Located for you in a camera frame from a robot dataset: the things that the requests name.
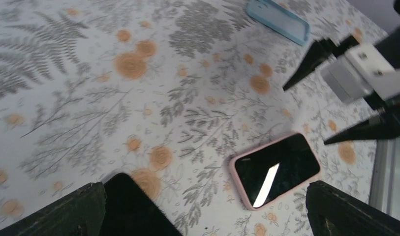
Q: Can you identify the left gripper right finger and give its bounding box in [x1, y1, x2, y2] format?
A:
[306, 180, 400, 236]

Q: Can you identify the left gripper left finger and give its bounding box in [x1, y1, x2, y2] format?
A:
[0, 182, 107, 236]

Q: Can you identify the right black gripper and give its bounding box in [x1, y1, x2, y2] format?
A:
[282, 35, 400, 145]

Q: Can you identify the black smartphone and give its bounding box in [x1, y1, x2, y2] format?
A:
[99, 173, 181, 236]

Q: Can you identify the light blue phone case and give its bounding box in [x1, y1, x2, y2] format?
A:
[246, 0, 310, 46]

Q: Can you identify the phone in pink case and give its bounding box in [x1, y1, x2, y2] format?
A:
[228, 132, 321, 211]

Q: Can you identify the floral patterned table mat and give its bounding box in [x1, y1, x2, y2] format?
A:
[0, 0, 376, 236]

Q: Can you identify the aluminium mounting rail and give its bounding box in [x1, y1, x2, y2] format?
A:
[369, 137, 400, 221]

